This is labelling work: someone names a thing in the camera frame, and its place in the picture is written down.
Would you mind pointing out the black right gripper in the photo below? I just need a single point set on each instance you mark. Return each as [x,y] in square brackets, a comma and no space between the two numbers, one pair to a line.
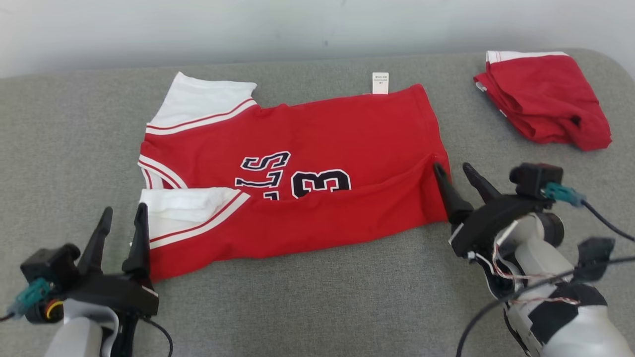
[483,223]

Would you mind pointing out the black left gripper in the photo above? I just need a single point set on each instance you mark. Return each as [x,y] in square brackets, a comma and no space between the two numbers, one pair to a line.
[114,292]

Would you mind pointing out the red basketball shorts white hem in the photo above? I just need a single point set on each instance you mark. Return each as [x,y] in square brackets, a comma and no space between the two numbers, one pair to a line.
[545,99]

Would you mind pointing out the red basketball jersey white sleeves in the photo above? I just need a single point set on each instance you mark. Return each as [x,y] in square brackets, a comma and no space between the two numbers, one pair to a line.
[322,129]

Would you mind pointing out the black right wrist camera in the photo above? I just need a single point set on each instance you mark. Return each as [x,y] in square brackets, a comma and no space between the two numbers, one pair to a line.
[538,179]

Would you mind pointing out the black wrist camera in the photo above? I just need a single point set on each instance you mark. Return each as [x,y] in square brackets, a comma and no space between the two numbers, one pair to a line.
[47,265]
[538,179]

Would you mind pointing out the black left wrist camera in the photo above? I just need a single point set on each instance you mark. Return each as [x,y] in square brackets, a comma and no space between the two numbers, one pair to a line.
[47,265]

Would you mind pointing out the teal right camera connector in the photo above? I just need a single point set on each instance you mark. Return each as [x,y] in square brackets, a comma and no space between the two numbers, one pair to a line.
[563,193]

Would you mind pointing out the teal camera connector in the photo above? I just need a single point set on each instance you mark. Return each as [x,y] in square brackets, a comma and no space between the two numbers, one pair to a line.
[563,193]
[30,296]

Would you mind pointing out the teal left camera connector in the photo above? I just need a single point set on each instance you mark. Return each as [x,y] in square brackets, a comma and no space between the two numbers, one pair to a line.
[30,296]

